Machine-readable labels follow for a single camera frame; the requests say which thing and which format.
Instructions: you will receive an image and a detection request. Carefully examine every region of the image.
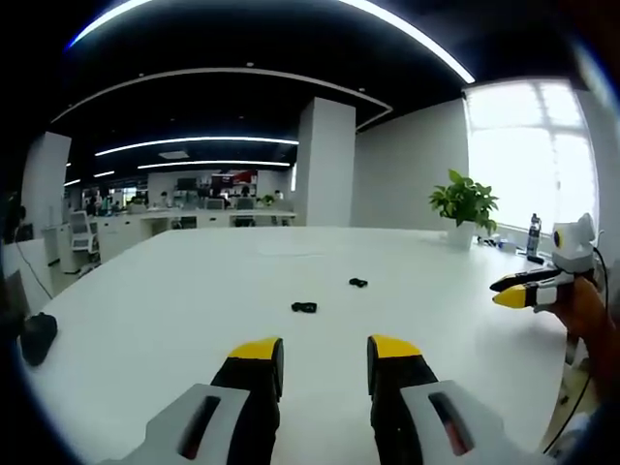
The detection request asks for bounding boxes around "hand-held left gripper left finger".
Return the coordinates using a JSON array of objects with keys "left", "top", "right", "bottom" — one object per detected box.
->
[{"left": 99, "top": 336, "right": 286, "bottom": 465}]

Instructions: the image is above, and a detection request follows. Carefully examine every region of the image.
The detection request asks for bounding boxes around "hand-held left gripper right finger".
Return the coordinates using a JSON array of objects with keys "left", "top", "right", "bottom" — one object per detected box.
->
[{"left": 366, "top": 334, "right": 539, "bottom": 465}]

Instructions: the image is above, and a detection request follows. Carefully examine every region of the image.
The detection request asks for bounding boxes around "person's right hand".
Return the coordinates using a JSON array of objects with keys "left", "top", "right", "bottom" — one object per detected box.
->
[{"left": 554, "top": 277, "right": 612, "bottom": 353}]

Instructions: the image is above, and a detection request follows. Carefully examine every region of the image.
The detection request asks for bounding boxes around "dark water bottle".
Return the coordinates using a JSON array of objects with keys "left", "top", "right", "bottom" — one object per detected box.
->
[{"left": 526, "top": 212, "right": 543, "bottom": 257}]

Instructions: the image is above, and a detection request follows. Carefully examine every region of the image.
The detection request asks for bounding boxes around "green potted plant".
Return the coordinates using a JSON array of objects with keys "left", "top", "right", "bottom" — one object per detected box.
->
[{"left": 428, "top": 169, "right": 500, "bottom": 250}]

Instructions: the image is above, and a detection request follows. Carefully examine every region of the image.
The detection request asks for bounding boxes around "white office desk row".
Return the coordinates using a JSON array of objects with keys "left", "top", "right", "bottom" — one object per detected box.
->
[{"left": 91, "top": 208, "right": 297, "bottom": 238}]

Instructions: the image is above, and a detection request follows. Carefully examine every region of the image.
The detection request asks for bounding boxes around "black pouch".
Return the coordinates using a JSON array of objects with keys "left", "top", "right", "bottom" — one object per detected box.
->
[{"left": 18, "top": 312, "right": 59, "bottom": 367}]

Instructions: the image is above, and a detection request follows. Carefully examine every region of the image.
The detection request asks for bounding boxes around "white office chair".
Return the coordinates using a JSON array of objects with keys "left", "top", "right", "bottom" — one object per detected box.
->
[{"left": 69, "top": 209, "right": 102, "bottom": 264}]

